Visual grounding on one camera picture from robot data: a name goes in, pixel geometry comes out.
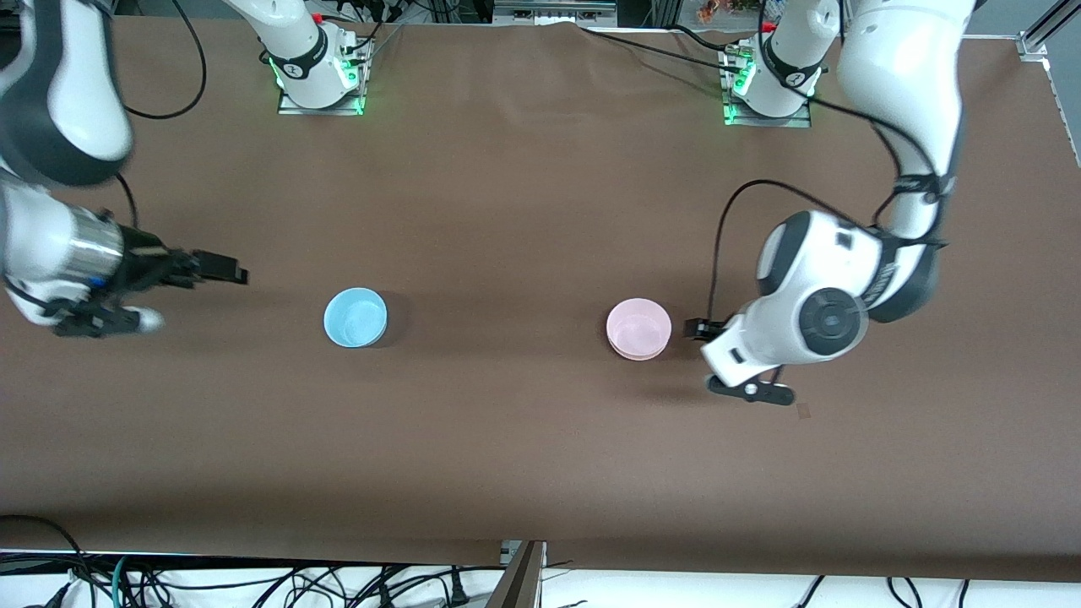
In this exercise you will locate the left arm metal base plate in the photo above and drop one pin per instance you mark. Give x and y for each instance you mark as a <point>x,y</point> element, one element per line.
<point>735,120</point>

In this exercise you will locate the grey power strip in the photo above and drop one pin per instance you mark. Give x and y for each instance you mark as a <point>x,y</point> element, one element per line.
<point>553,12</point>

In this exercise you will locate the grey metal post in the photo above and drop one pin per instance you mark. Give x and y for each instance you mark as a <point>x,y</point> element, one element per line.
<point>519,583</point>

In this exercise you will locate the pink bowl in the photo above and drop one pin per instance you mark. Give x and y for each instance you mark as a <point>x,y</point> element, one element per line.
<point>639,325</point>

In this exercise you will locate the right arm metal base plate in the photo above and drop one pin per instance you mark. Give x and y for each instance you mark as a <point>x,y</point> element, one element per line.
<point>291,103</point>

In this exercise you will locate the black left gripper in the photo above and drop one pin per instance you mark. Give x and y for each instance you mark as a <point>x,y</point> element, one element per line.
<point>698,328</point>

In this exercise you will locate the blue bowl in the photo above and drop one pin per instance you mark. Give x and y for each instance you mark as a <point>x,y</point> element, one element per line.
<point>355,317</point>

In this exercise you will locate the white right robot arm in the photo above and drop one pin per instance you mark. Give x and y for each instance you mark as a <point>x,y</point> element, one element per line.
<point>76,84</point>

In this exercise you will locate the black power plug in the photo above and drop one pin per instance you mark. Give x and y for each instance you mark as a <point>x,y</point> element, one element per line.
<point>458,591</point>

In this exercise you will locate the brown table cover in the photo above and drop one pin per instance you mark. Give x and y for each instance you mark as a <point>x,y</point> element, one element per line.
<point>507,211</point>

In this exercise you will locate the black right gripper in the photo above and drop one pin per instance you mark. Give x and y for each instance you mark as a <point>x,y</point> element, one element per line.
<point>145,263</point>

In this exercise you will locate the aluminium frame profile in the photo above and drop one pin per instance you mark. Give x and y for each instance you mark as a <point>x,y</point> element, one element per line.
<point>1032,44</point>

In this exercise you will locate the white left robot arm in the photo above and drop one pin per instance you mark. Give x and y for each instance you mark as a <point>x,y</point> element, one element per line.
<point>904,76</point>

